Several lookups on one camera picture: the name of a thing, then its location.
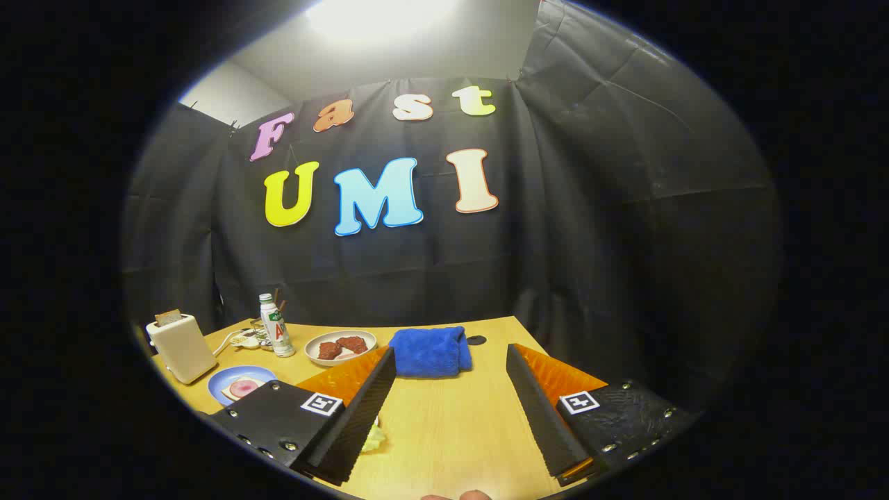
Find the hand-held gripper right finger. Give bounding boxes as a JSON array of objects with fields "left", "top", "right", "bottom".
[{"left": 506, "top": 343, "right": 701, "bottom": 487}]

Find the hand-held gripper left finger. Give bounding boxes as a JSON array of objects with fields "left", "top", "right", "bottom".
[{"left": 207, "top": 346, "right": 397, "bottom": 487}]

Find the green lettuce leaf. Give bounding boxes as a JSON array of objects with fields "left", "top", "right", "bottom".
[{"left": 361, "top": 415, "right": 387, "bottom": 453}]

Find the beige round plate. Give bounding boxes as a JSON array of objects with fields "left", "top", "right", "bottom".
[{"left": 304, "top": 329, "right": 378, "bottom": 367}]

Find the blue folded towel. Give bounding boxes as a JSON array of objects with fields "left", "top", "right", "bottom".
[{"left": 388, "top": 326, "right": 473, "bottom": 379}]

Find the white drink bottle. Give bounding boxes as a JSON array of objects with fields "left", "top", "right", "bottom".
[{"left": 259, "top": 292, "right": 296, "bottom": 358}]

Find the blue round plate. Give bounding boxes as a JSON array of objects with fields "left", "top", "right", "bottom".
[{"left": 208, "top": 365, "right": 278, "bottom": 408}]

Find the black backdrop cloth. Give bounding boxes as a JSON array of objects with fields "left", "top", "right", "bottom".
[{"left": 119, "top": 0, "right": 786, "bottom": 417}]

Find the cream toaster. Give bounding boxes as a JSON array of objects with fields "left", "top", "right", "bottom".
[{"left": 145, "top": 313, "right": 218, "bottom": 385}]

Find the white toaster cable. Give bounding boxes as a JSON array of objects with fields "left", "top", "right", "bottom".
[{"left": 212, "top": 325, "right": 256, "bottom": 357}]

